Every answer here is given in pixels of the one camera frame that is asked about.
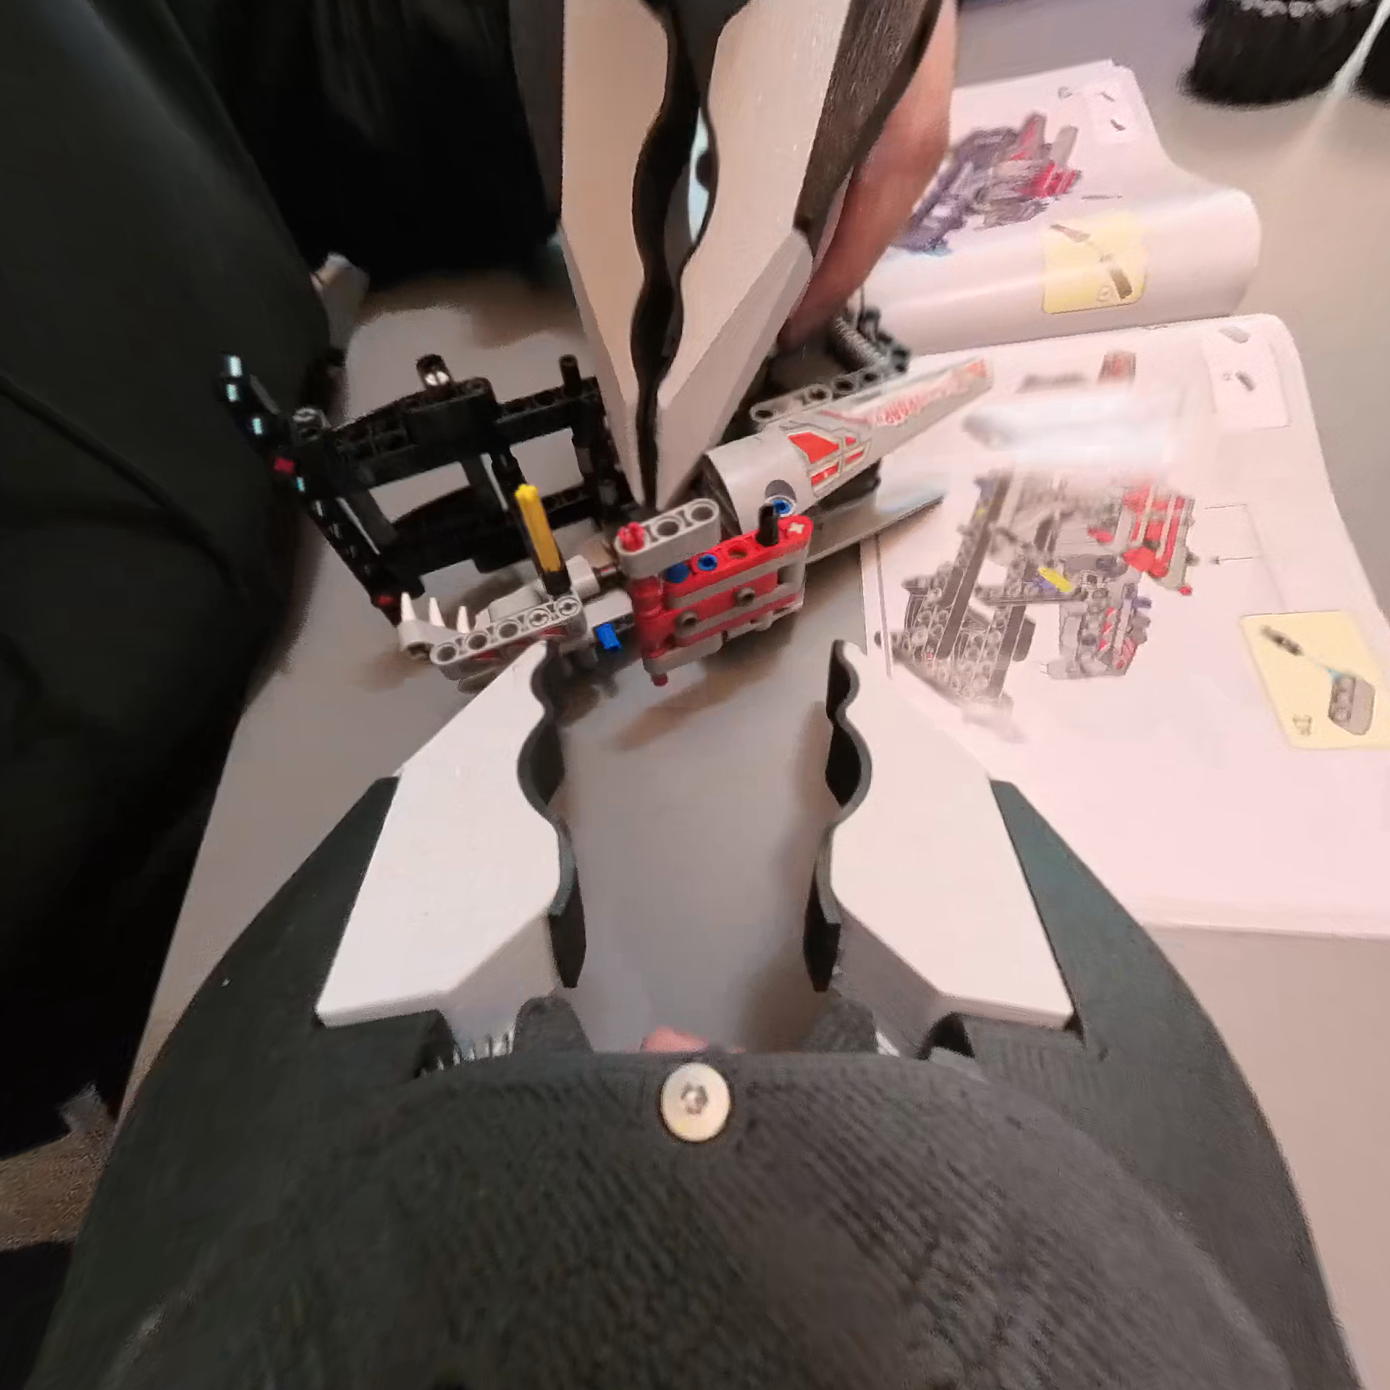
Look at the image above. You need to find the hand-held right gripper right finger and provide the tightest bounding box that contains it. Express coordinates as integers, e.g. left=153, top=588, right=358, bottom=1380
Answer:
left=804, top=643, right=1076, bottom=1053

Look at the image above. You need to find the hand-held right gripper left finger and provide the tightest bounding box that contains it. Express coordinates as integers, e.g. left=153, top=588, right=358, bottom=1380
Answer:
left=315, top=643, right=594, bottom=1053

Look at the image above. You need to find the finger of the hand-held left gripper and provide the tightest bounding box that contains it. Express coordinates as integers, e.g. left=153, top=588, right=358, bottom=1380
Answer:
left=655, top=0, right=872, bottom=509
left=559, top=0, right=695, bottom=513

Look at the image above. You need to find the toy brick truck model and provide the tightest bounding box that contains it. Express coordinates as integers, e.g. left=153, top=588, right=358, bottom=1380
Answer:
left=221, top=307, right=993, bottom=693

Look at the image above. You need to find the grey three-hole brick beam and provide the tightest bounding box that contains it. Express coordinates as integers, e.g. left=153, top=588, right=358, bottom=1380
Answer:
left=618, top=502, right=723, bottom=557

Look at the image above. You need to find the person's left hand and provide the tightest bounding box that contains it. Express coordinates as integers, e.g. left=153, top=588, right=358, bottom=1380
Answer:
left=774, top=9, right=958, bottom=353

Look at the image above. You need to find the open instruction booklet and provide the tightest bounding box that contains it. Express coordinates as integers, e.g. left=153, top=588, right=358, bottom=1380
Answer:
left=860, top=60, right=1390, bottom=938

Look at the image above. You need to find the person's dark hoodie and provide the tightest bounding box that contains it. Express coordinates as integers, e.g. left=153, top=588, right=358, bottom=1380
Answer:
left=0, top=0, right=567, bottom=1155

